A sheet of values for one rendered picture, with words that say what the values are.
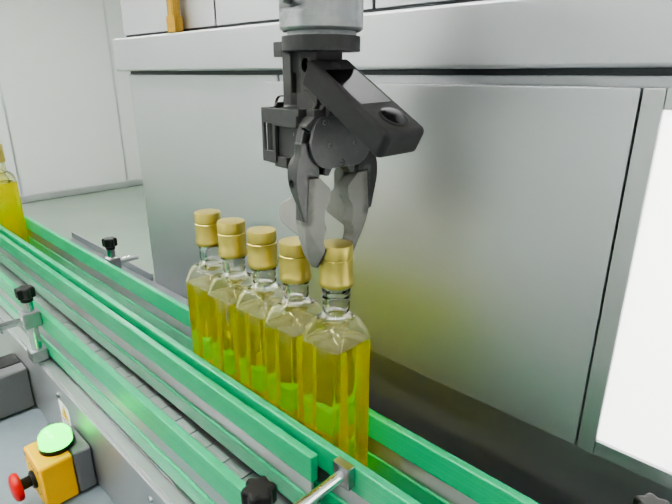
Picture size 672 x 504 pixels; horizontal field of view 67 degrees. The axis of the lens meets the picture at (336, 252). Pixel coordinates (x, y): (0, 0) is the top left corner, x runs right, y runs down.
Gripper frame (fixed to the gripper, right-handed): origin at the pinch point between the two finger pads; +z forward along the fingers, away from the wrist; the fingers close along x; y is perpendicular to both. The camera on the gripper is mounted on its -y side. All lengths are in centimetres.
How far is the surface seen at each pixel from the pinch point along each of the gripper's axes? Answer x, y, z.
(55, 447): 23, 33, 32
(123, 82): -190, 612, -8
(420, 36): -12.5, 1.2, -20.5
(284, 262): 2.6, 5.3, 2.0
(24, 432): 25, 53, 41
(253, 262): 3.0, 11.0, 3.5
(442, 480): -4.2, -11.9, 22.7
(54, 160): -100, 603, 74
